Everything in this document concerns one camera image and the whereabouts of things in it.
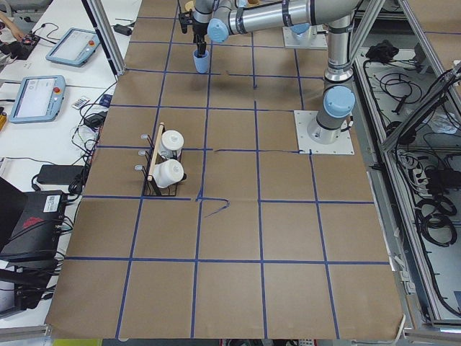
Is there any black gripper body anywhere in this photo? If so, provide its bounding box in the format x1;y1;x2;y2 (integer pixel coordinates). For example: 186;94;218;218
179;10;207;43

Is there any light blue plastic cup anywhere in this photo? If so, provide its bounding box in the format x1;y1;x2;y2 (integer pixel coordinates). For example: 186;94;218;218
193;50;210;74

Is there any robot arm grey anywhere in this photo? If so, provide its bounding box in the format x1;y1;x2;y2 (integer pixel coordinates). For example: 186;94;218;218
179;0;359;145

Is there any round wooden coaster board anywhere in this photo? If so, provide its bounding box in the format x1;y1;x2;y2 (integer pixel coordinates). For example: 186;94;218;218
184;0;195;12

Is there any small black adapter on desk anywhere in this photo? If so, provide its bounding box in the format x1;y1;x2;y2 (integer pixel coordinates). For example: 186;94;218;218
113;24;133;36

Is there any upper teach pendant tablet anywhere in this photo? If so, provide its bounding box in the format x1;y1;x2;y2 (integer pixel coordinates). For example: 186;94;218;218
45;27;100;67

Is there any teach pendant tablet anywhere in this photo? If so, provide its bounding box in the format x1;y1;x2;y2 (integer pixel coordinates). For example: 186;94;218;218
45;27;100;67
8;75;66;123

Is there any white mug near rack end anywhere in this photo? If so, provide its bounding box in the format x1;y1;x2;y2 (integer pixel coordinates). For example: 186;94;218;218
153;159;187;188

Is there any lower teach pendant tablet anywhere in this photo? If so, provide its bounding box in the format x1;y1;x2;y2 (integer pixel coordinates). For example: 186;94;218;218
8;75;66;123

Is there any black cloth bundle background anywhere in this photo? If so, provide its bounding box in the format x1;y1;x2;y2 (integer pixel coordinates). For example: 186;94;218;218
365;40;399;63

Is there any black power brick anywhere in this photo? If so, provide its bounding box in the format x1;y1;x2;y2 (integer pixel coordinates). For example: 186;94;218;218
31;164;84;191

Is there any person hand at desk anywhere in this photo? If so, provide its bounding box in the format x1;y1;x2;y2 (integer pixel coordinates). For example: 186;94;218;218
0;12;25;42

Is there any black laptop computer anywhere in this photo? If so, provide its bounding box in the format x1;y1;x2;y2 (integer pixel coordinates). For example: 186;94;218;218
1;179;66;263

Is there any white power strip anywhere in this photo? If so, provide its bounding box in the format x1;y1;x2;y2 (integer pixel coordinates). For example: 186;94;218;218
398;150;430;197

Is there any diagonal aluminium frame post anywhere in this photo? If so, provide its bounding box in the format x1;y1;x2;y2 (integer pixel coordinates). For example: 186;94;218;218
81;0;126;76

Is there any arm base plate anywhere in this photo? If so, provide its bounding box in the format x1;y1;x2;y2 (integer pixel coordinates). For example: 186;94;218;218
294;110;354;155
282;25;328;50

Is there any wooden rack handle rod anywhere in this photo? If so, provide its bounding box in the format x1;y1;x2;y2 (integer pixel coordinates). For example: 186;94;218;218
147;122;165;182

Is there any black wire mug rack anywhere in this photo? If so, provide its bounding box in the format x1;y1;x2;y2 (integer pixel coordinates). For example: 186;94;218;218
134;122;187;198

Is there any aluminium frame rail structure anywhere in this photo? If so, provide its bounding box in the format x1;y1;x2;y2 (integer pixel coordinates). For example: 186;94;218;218
352;1;460;338

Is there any coiled black cables floor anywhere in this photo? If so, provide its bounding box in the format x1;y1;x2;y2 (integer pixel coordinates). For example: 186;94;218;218
415;195;457;247

